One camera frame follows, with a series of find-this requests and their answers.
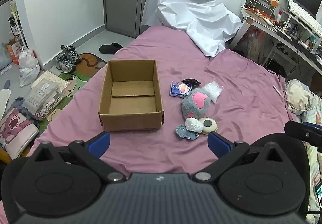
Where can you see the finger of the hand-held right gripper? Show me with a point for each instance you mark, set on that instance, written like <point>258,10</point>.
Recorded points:
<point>299,132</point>

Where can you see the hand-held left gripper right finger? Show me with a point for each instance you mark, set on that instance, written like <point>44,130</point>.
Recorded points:
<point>218,144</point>

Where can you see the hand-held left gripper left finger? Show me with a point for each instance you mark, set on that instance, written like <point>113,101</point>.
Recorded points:
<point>101,142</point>

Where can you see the burger plush toy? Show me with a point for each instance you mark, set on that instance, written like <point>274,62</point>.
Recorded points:
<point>208,126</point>

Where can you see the white bundle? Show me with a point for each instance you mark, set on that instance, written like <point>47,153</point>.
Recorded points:
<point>193,125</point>

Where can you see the cardboard box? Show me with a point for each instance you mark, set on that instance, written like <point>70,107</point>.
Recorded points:
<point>130,121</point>

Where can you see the grey denim plush toy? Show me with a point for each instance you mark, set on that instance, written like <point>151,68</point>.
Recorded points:
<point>182,132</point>

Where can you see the grey pink plush paw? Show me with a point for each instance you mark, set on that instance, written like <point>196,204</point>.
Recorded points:
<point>194,109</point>

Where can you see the clear bag of white beads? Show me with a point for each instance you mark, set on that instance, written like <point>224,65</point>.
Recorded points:
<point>214,90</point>

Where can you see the floral quilt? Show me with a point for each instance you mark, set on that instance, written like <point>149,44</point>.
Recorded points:
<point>299,95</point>

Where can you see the smartphone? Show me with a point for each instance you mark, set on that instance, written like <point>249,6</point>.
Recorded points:
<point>319,191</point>

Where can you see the black hair clip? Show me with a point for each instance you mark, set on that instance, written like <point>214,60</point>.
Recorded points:
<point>192,82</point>

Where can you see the blue tissue packet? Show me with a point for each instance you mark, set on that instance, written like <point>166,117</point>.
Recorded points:
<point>174,88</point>

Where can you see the grey mailer package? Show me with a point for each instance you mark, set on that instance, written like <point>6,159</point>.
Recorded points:
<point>42,98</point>

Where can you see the cartoon floor mat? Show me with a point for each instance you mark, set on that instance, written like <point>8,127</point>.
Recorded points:
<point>88,63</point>

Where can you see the pink cartoon cushion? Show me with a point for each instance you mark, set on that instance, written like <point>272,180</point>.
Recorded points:
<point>16,131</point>

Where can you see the grey sneaker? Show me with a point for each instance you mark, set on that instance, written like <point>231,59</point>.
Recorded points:
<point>73,53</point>
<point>65,63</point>

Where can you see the black slipper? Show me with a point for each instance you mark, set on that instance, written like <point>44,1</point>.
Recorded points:
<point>109,48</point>

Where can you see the white desk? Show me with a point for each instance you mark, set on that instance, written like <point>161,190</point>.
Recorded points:
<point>289,38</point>

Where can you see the paper bag under desk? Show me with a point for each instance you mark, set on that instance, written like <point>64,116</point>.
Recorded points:
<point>254,45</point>

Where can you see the white plastic bag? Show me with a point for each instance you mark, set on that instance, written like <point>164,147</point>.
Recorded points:
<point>28,63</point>

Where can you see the white monitor riser shelf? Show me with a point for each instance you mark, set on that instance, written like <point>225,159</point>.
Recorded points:
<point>291,16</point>

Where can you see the white bottle red cap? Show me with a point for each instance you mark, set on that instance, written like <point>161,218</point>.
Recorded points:
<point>279,18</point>

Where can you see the white keyboard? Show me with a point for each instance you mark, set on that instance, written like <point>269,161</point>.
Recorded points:
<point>304,15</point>

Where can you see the orange carton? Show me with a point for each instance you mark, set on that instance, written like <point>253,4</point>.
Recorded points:
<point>13,51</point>

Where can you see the orange round toy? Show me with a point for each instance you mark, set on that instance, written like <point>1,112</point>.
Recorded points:
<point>274,3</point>

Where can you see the white cover sheet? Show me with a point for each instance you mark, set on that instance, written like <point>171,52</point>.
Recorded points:
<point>191,7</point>

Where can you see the white storage rack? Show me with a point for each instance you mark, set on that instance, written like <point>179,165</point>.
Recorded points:
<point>17,20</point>

